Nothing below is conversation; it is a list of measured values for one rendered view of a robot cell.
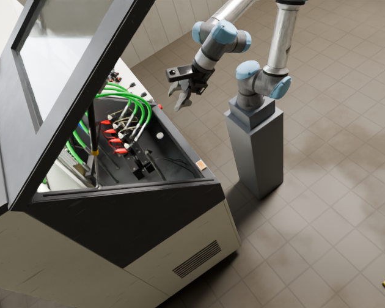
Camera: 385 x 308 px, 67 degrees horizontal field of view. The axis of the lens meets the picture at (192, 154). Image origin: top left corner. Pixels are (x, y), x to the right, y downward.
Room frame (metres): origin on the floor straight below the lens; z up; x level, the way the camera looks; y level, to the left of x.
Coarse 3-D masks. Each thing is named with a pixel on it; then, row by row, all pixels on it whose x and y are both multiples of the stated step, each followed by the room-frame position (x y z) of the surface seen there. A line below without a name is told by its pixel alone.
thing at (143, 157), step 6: (126, 132) 1.16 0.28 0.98; (126, 138) 1.12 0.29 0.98; (138, 144) 1.04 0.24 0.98; (138, 150) 1.00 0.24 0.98; (126, 156) 1.00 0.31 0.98; (138, 156) 0.97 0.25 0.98; (144, 156) 0.95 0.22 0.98; (126, 162) 0.96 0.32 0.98; (132, 162) 0.95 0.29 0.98; (144, 162) 0.92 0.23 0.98; (150, 162) 0.96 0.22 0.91; (132, 168) 0.91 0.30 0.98; (138, 168) 0.90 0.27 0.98; (150, 168) 0.91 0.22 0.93; (138, 174) 0.89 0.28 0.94
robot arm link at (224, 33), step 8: (216, 24) 0.83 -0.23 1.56; (224, 24) 0.81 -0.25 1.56; (232, 24) 0.83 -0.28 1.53; (216, 32) 0.80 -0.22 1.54; (224, 32) 0.79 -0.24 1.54; (232, 32) 0.78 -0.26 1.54; (208, 40) 0.82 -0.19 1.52; (216, 40) 0.79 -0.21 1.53; (224, 40) 0.78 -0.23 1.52; (232, 40) 0.78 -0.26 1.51; (208, 48) 0.81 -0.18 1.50; (216, 48) 0.79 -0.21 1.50; (224, 48) 0.79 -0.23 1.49; (232, 48) 0.80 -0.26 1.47; (208, 56) 0.80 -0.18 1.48; (216, 56) 0.79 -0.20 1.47
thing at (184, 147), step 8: (160, 112) 1.23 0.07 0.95; (160, 120) 1.17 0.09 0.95; (168, 120) 1.15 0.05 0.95; (168, 128) 1.09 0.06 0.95; (176, 128) 1.07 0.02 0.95; (176, 136) 1.02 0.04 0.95; (176, 144) 1.05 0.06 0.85; (184, 144) 0.94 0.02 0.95; (184, 152) 0.93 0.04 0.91; (192, 152) 0.88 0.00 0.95; (192, 160) 0.83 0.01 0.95; (200, 176) 0.79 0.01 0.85; (208, 176) 0.71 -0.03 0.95
